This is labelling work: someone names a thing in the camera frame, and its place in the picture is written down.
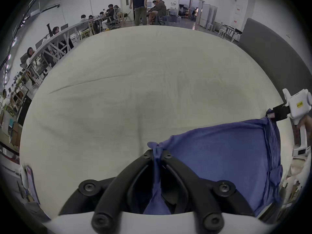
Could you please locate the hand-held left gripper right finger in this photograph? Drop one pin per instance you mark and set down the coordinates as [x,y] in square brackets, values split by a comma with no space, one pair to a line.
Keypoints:
[195,194]

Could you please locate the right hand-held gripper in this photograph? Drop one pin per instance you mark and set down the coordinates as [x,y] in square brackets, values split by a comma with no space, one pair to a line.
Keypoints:
[298,103]

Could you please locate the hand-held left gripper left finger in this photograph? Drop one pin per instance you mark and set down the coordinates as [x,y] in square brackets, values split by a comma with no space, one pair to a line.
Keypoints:
[114,194]

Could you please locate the dark blue shirt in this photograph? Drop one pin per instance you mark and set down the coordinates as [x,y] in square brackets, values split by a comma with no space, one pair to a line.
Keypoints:
[219,150]

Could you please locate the person's right hand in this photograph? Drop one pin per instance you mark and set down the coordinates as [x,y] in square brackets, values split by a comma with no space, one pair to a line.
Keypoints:
[306,125]

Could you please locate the grey padded headboard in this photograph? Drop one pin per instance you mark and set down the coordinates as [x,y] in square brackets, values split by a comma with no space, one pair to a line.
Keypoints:
[268,50]

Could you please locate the bed with beige sheet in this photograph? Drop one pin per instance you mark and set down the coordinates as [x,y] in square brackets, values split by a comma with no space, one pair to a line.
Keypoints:
[146,82]

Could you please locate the white cabinet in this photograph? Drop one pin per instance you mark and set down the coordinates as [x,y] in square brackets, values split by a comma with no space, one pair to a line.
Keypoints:
[207,14]

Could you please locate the row of tables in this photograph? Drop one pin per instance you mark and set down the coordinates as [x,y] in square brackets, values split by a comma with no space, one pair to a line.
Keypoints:
[48,50]

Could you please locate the group of people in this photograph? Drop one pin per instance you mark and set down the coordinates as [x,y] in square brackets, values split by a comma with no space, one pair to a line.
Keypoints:
[107,14]

